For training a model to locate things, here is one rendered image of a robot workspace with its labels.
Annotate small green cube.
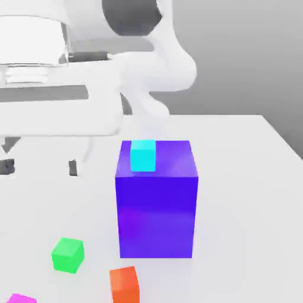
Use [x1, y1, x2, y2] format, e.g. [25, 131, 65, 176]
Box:
[51, 237, 85, 275]

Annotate small cyan cube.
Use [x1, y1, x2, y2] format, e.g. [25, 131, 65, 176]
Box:
[130, 139, 157, 173]

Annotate small orange cube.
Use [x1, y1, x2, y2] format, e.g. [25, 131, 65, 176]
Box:
[109, 265, 141, 303]

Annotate large purple box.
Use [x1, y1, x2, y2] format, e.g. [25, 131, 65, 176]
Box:
[114, 140, 199, 259]

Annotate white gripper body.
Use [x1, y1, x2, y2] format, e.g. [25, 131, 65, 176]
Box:
[0, 60, 123, 138]

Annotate small magenta cube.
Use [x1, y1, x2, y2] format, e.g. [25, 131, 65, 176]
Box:
[5, 293, 38, 303]

